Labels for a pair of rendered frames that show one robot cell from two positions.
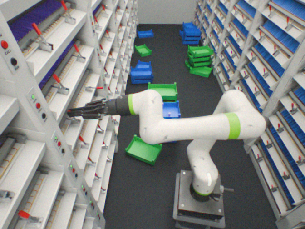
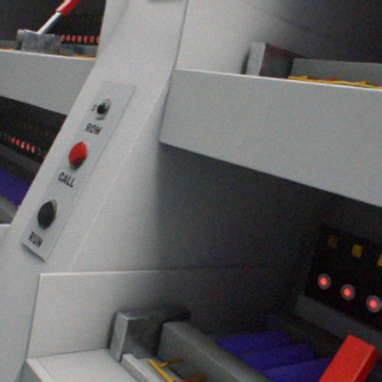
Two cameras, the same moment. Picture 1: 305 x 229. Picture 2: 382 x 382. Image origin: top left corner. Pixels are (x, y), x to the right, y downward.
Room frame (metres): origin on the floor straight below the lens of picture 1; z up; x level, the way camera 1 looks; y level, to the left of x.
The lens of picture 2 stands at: (1.44, 0.18, 0.99)
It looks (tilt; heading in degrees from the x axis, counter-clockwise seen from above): 5 degrees up; 140
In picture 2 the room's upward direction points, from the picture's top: 27 degrees clockwise
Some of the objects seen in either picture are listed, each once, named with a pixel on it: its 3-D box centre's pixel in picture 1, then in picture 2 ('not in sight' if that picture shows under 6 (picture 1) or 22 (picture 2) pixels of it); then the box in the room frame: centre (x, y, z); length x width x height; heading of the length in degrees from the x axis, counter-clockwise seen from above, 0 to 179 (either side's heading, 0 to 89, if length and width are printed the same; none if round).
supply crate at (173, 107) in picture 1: (163, 110); not in sight; (1.31, -0.09, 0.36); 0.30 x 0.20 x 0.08; 90
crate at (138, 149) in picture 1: (143, 149); not in sight; (1.09, 0.09, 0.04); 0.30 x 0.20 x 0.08; 66
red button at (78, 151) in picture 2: not in sight; (81, 155); (1.13, 0.35, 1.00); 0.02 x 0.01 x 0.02; 0
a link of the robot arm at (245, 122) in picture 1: (243, 124); not in sight; (0.57, -0.39, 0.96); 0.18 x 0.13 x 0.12; 97
